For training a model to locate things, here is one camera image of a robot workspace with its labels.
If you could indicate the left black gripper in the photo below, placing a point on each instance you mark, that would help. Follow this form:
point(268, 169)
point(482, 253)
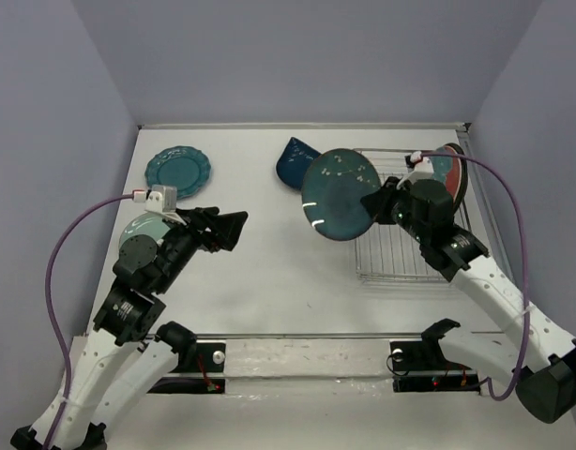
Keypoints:
point(228, 226)

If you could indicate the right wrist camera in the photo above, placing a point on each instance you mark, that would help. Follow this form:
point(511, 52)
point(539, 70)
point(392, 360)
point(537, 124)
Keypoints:
point(419, 168)

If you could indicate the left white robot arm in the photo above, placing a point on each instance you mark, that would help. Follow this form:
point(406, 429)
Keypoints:
point(122, 359)

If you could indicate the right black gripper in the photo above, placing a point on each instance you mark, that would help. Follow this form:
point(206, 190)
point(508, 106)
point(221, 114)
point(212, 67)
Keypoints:
point(378, 202)

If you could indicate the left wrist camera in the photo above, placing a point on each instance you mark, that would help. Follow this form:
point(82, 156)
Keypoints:
point(160, 200)

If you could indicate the teal scalloped plate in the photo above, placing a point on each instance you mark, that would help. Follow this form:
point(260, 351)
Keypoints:
point(185, 168)

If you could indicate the light mint glass plate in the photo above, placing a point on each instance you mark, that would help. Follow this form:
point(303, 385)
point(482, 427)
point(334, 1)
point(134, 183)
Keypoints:
point(148, 224)

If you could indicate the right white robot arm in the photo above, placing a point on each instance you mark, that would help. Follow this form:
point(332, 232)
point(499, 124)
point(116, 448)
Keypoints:
point(544, 372)

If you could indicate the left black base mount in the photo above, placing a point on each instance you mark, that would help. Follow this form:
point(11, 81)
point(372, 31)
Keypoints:
point(199, 374)

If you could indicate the dark teal round plate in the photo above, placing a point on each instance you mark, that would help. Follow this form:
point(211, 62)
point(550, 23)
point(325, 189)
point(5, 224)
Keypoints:
point(331, 194)

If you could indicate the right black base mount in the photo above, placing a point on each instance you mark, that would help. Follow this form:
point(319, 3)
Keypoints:
point(417, 368)

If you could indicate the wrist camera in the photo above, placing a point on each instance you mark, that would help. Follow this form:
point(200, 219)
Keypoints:
point(160, 200)
point(419, 168)

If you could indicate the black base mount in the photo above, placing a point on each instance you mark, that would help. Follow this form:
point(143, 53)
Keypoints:
point(199, 374)
point(417, 368)

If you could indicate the red and blue floral plate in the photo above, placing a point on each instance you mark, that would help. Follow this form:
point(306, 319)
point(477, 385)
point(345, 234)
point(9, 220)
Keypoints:
point(442, 161)

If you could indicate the dark blue teardrop dish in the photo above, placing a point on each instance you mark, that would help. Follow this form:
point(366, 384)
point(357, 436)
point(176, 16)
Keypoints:
point(294, 162)

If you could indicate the metal wire dish rack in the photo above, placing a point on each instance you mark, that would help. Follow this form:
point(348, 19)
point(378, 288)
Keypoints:
point(387, 253)

